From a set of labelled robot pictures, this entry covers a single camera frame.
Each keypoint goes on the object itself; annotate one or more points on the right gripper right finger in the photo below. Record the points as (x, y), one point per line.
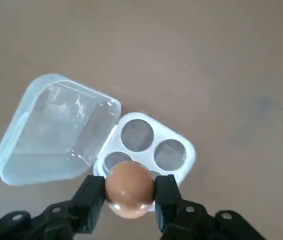
(181, 220)

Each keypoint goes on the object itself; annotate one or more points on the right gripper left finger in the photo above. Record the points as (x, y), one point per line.
(64, 220)

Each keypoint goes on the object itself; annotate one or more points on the brown egg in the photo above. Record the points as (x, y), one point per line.
(129, 190)

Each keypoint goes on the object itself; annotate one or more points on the clear four-slot egg tray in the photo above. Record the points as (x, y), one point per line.
(56, 130)

